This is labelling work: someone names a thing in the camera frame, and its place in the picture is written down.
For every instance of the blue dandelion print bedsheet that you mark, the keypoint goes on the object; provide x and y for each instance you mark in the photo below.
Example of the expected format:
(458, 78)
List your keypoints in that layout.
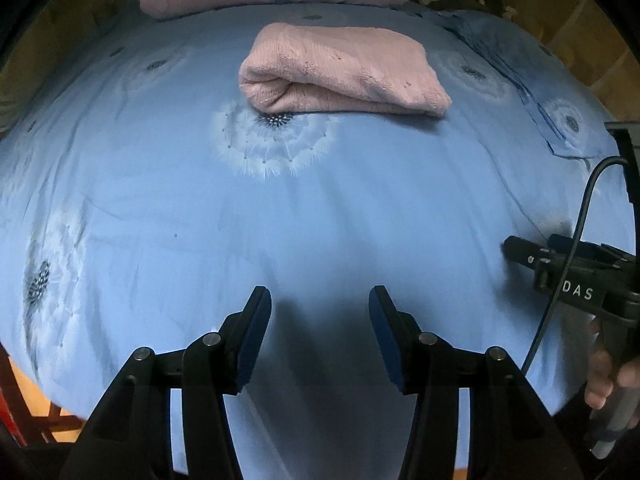
(250, 220)

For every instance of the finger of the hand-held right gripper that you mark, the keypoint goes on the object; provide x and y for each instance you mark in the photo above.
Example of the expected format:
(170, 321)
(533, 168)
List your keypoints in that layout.
(522, 250)
(562, 241)

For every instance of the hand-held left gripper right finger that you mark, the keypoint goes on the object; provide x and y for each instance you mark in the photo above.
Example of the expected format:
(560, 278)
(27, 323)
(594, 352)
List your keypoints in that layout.
(387, 340)

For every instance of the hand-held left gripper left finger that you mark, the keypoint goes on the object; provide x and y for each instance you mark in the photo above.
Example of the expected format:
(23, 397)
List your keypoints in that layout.
(252, 340)

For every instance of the red metal frame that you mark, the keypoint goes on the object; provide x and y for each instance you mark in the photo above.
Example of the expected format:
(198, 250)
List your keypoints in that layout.
(7, 410)

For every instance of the person's right hand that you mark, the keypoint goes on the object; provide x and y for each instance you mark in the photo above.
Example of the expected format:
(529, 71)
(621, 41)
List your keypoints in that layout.
(600, 382)

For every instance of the pink knitted cardigan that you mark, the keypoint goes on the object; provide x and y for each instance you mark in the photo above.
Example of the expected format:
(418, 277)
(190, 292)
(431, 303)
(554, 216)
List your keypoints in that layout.
(340, 70)

